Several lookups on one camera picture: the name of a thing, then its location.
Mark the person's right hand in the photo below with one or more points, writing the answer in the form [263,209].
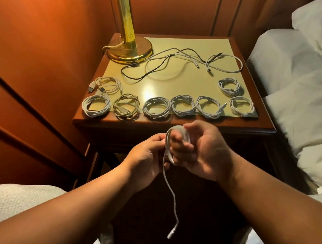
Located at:
[207,154]

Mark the person's left hand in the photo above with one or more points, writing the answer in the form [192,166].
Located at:
[140,164]

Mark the person's left thumb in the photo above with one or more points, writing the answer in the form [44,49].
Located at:
[153,140]

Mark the person's right thumb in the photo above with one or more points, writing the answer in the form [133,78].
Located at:
[193,125]

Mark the person's left forearm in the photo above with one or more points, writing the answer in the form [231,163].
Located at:
[62,210]

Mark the person's right forearm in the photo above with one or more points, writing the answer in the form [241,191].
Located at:
[277,213]

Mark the wooden nightstand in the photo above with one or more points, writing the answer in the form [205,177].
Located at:
[177,126]

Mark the yellow table mat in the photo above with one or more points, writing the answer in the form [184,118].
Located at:
[182,79]

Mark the bed with white sheets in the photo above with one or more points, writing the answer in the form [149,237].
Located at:
[304,98]

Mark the brass table lamp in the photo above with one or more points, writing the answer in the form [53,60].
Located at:
[124,10]

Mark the person's white shorts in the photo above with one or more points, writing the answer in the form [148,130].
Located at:
[6,204]

